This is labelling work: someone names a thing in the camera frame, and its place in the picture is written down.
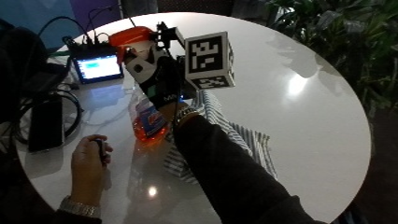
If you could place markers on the small black clicker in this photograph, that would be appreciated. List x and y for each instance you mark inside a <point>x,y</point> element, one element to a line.
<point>100,151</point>

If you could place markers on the spray bottle with orange trigger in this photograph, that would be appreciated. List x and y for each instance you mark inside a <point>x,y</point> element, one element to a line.
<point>132,36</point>

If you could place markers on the small tablet with lit screen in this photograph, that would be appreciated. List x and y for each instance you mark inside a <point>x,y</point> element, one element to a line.
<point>99,67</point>

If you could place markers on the black phone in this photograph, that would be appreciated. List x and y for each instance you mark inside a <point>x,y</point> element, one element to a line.
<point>47,126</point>

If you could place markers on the white cube with black markers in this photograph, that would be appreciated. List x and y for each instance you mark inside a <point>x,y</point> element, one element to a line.
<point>206,56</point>

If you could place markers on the silver wrist watch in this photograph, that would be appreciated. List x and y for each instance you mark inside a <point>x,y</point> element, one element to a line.
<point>79,207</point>

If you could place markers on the black bag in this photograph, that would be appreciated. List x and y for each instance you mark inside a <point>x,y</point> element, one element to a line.
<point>23,68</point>

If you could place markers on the striped cloth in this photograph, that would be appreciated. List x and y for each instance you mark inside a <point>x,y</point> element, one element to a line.
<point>232,137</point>

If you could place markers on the green leafy plant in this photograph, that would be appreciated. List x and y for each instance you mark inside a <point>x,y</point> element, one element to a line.
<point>348,40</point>

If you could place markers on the black palm camera mount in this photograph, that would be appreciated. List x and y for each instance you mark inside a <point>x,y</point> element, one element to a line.
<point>168,32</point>

